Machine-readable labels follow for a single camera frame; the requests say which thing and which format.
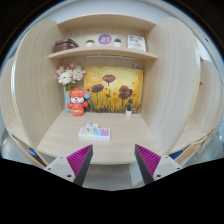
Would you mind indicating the small shelf plant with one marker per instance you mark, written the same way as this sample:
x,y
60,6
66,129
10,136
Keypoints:
x,y
117,42
90,43

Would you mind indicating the red plush toy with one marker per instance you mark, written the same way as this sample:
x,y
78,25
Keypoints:
x,y
78,101

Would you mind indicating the left small shelf plant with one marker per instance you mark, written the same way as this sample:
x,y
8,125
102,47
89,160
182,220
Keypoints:
x,y
90,43

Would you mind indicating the poppy flower painting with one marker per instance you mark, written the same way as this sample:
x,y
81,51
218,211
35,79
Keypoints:
x,y
112,88

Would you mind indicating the wooden desk shelf unit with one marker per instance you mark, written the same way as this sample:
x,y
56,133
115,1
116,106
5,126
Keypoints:
x,y
148,84

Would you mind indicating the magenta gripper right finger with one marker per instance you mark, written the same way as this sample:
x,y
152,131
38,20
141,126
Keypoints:
x,y
152,166

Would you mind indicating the light blue vase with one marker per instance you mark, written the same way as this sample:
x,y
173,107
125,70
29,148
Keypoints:
x,y
67,100

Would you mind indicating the purple round calendar 21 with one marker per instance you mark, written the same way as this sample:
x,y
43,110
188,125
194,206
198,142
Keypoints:
x,y
105,39

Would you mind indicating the white picture card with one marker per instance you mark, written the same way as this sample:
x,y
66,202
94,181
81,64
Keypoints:
x,y
136,42

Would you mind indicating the white colourful power strip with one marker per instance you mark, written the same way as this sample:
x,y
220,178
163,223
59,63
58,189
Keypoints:
x,y
100,134

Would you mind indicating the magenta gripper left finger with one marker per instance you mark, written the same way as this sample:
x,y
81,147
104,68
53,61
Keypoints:
x,y
73,167

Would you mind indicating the pink white flower bouquet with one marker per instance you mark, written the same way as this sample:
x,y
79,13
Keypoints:
x,y
69,75

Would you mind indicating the right small shelf plant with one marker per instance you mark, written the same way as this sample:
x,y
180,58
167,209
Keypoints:
x,y
117,42

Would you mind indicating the small potted plant on desk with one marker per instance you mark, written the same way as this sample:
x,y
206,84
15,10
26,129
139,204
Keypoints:
x,y
128,110

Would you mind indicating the white charger plug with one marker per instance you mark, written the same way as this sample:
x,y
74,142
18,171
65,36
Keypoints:
x,y
91,126

